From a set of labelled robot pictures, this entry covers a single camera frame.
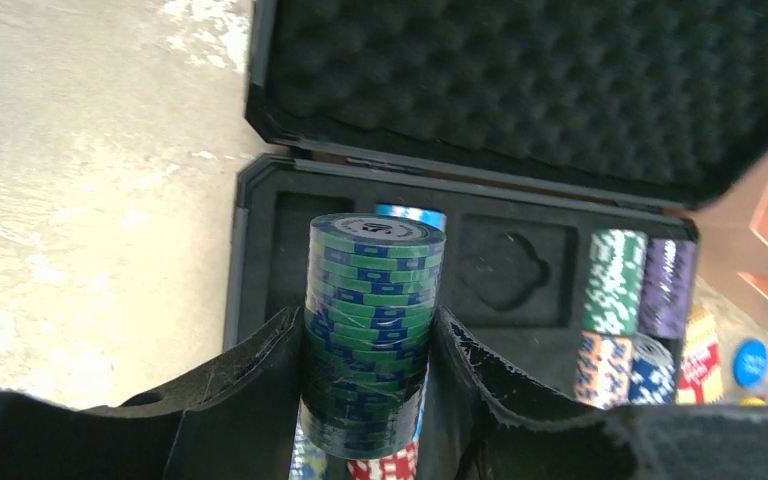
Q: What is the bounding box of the yellow round button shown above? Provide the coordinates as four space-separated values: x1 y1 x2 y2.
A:
739 396 766 405

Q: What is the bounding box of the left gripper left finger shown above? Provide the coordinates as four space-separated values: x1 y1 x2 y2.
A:
0 308 304 479

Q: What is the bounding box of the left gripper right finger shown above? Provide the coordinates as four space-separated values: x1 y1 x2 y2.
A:
417 308 768 479

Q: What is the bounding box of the purple chip row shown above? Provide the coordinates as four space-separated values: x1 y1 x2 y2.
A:
637 238 697 339

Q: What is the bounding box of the black poker case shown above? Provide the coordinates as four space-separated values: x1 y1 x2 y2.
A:
223 1 768 392

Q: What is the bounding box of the pink brown chip row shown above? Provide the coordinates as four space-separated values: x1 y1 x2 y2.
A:
573 331 633 409

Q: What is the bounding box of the blue round button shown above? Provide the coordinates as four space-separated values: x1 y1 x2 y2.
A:
733 338 768 388

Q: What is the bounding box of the red playing card deck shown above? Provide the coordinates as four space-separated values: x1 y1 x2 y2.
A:
675 304 724 404

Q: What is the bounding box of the dark green 50 chip stack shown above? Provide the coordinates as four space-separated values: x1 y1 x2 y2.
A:
300 213 446 459

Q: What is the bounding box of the navy orange chip row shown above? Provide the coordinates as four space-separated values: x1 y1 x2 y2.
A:
628 333 676 405

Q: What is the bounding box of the green white chip row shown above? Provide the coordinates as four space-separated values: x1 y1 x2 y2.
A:
582 229 647 336

